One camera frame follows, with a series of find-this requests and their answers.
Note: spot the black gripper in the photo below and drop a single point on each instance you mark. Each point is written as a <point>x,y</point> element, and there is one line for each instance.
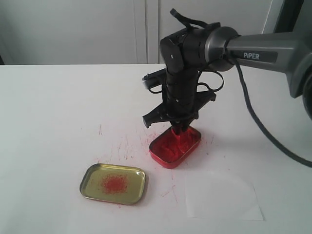
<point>181,101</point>

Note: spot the red stamp block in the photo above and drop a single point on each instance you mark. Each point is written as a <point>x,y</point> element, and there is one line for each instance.
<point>180,138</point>

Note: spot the red ink pad tin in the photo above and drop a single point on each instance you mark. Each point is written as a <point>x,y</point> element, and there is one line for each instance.
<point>170,155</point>

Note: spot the white paper sheet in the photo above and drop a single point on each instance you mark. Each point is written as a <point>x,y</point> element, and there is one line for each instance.
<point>220,195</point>

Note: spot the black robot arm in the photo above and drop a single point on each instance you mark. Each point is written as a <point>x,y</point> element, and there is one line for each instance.
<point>190,51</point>

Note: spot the gold metal tin lid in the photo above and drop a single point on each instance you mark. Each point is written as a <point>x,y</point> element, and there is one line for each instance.
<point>113,183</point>

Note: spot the white cabinet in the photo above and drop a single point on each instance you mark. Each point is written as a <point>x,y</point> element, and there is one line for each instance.
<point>34,32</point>

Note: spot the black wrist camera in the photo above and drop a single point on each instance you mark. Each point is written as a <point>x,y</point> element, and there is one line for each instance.
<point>154,79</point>

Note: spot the dark vertical post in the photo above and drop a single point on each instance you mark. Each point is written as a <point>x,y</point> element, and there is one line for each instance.
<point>288,16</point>

